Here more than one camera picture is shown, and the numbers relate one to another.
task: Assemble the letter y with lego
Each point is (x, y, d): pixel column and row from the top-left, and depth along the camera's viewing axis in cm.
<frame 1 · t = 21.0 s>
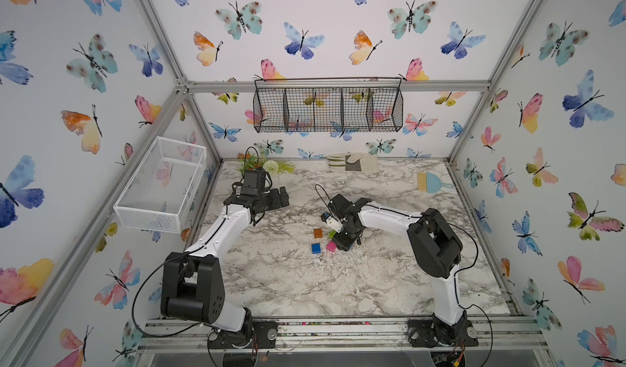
left hand: (280, 195, 89), fingers open
right hand: (344, 239, 93), fingers open
potted plant white pot: (271, 167, 98), point 17 cm above the table
work glove beige grey: (354, 161, 121), point 2 cm above the table
orange lego brick: (318, 233, 96), point 2 cm above the table
small blue lego brick left: (316, 248, 93), on the table
pink lego brick: (331, 246, 92), point 2 cm above the table

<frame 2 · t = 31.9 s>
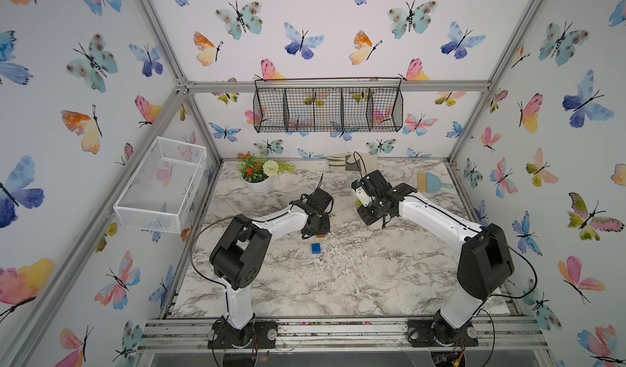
left hand: (327, 227, 94), fingers open
right hand: (368, 210, 88), fingers open
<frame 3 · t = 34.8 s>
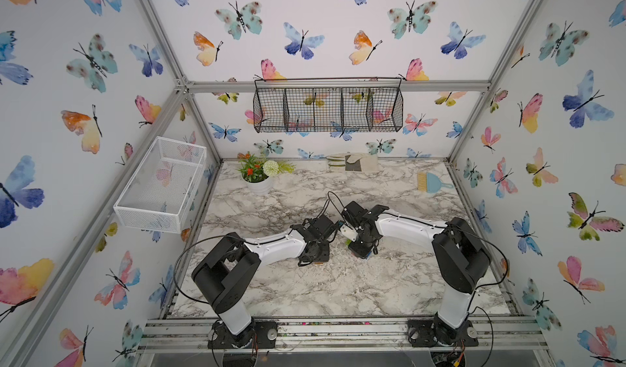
left hand: (325, 254, 89), fingers open
right hand: (360, 247, 89), fingers open
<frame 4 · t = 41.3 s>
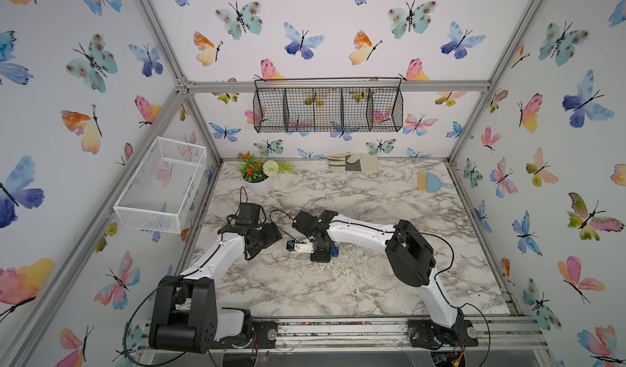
left hand: (276, 236, 89), fingers open
right hand: (320, 250, 89), fingers open
